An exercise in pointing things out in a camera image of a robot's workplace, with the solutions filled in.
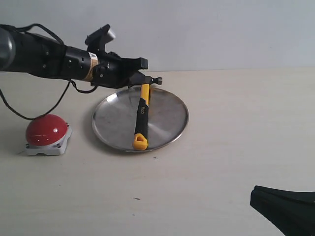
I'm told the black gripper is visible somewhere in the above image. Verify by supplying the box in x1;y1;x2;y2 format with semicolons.
91;52;148;89

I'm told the yellow black claw hammer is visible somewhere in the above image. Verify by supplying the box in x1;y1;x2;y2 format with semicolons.
129;72;162;151

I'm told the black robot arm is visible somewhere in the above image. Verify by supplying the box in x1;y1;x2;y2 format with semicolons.
0;24;148;89

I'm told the red dome push button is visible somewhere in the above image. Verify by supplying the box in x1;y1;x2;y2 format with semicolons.
25;114;72;156

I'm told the round steel plate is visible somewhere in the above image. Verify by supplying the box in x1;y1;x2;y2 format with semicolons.
92;87;189;152

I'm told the black gripper at lower right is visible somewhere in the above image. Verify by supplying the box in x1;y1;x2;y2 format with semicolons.
250;185;315;236

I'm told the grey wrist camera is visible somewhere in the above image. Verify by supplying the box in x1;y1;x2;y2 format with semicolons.
85;24;116;53

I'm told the black cable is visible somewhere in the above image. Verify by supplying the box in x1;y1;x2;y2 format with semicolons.
0;23;99;121

